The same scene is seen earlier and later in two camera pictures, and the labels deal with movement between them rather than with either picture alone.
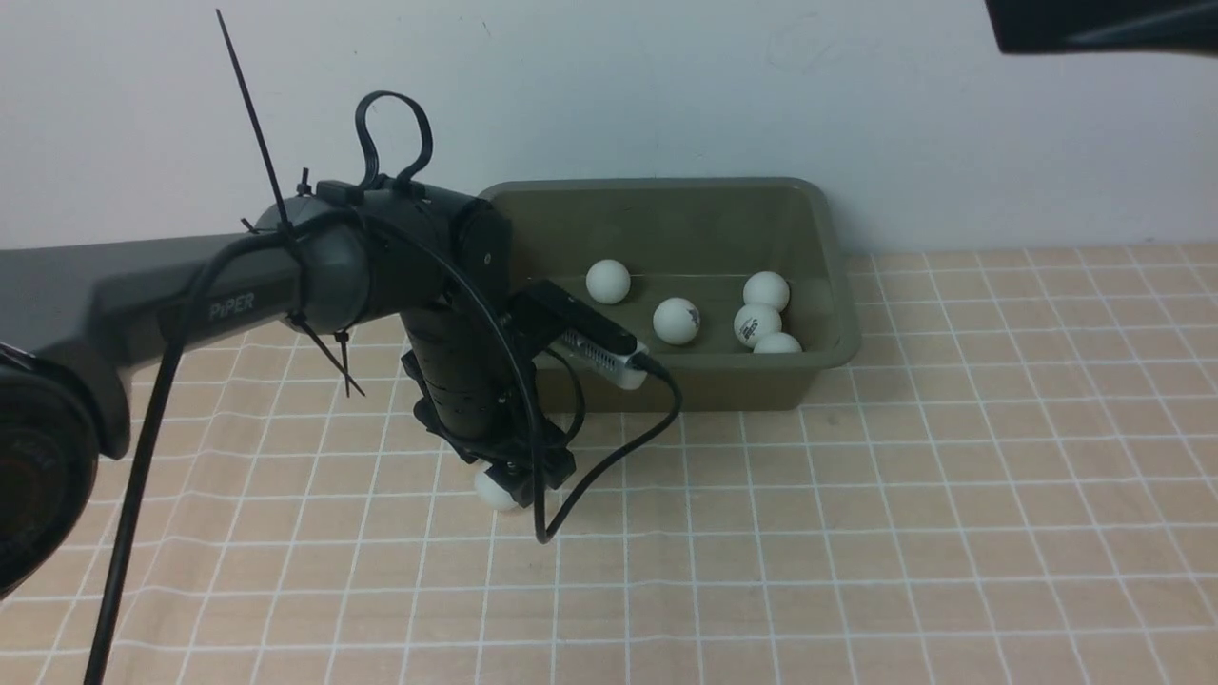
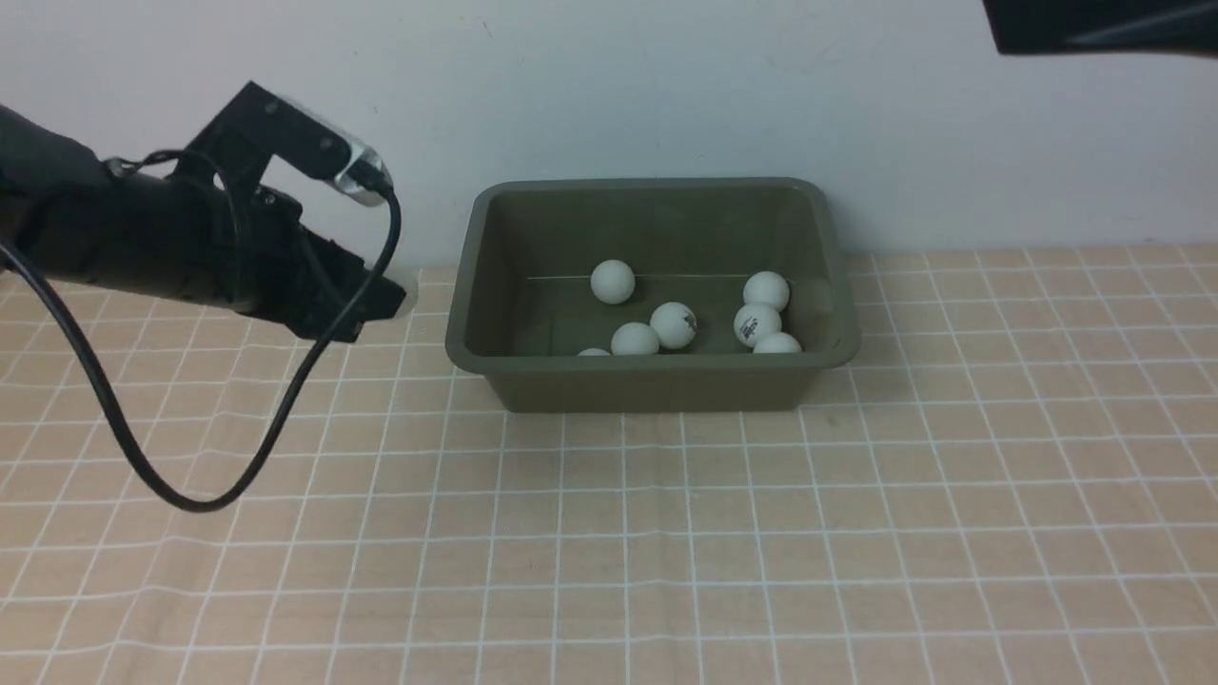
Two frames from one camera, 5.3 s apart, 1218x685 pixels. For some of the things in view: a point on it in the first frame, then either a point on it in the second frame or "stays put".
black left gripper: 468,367 to 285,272
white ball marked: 676,321 stays put
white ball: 777,342 stays put
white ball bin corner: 766,286 stays put
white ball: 754,322 stays put
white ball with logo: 490,495 to 635,338
